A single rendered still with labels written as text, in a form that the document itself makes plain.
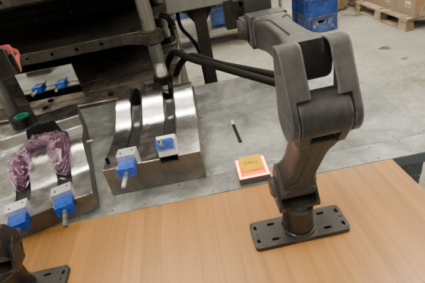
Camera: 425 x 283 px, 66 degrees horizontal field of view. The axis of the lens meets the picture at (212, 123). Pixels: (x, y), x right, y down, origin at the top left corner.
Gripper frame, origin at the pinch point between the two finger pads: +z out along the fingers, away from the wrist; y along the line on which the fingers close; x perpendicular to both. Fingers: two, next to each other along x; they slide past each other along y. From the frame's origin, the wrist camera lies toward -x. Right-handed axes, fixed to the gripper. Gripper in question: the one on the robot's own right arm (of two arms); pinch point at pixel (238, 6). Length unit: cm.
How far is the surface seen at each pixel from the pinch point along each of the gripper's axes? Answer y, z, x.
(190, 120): 18.9, 4.2, 31.2
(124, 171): 37, -17, 30
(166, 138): 24.9, -14.7, 25.0
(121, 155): 37.4, -12.8, 28.3
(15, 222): 63, -24, 33
